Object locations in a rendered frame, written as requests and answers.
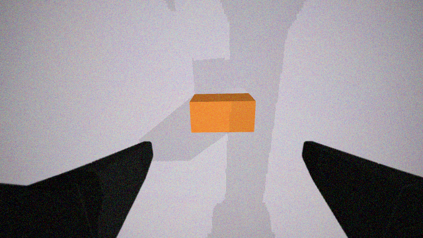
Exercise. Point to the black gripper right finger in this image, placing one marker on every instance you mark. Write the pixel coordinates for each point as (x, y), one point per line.
(369, 200)

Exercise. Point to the orange block with dark square marking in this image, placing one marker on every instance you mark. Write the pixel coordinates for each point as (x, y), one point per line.
(233, 112)

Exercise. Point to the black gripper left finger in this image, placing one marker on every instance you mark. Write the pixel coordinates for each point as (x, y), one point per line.
(91, 201)

